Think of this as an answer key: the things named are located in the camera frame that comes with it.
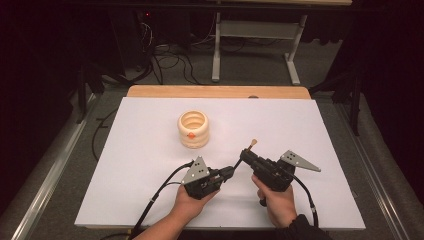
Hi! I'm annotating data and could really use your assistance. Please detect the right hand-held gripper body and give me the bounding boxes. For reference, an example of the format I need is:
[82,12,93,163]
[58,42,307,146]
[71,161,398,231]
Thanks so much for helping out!
[249,150,322,193]

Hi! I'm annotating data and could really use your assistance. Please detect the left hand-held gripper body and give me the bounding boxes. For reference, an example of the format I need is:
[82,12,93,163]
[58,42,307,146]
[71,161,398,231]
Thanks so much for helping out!
[181,156,224,201]

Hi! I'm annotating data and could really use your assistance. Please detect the black-handled makeup brush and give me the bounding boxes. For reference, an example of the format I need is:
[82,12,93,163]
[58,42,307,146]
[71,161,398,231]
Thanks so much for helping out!
[233,138,259,171]

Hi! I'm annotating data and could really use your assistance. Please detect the person's right hand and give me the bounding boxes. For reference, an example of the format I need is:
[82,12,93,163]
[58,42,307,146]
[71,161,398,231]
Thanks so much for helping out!
[251,174,298,229]

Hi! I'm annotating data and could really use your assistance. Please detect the person's left hand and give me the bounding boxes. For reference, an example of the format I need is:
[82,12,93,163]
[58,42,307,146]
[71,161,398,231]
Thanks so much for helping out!
[169,184,220,225]

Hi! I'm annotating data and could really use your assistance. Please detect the cream ribbed brush holder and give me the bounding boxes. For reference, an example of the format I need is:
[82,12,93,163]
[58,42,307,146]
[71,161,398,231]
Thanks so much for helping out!
[177,109,210,150]

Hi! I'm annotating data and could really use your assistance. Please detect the white board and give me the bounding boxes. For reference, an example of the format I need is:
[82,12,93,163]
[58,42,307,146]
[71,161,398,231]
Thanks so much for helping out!
[74,97,366,231]

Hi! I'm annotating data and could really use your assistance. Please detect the wooden table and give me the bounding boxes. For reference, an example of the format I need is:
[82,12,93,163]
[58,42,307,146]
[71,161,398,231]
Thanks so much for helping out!
[126,84,312,100]

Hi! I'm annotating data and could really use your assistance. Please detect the black stand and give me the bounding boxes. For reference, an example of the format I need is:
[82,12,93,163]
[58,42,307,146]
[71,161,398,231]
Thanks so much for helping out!
[309,71,364,137]
[73,63,105,125]

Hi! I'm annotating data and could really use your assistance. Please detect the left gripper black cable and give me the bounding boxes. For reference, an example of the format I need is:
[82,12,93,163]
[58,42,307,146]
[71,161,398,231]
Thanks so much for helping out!
[128,160,195,240]

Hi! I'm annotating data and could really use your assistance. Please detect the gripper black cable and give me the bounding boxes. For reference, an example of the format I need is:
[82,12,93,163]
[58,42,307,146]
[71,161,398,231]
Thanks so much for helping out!
[128,160,195,240]
[290,173,320,228]

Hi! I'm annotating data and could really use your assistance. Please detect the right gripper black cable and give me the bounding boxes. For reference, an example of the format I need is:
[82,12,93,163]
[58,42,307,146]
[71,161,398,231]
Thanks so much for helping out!
[290,173,320,228]

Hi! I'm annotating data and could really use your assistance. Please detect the aluminium floor rail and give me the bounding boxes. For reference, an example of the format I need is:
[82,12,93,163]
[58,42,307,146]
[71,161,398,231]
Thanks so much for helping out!
[9,93,98,240]
[335,102,412,240]

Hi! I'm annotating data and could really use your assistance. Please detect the black floor cable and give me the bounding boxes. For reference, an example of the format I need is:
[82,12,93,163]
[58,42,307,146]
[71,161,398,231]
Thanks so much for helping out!
[91,108,120,163]

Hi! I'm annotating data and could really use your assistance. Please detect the bundle of floor cables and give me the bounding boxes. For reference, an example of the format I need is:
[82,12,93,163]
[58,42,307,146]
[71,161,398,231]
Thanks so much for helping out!
[133,19,203,86]

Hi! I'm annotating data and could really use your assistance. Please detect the white metal desk frame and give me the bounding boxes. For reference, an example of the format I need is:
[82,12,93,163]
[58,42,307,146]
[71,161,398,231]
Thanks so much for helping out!
[211,11,308,86]

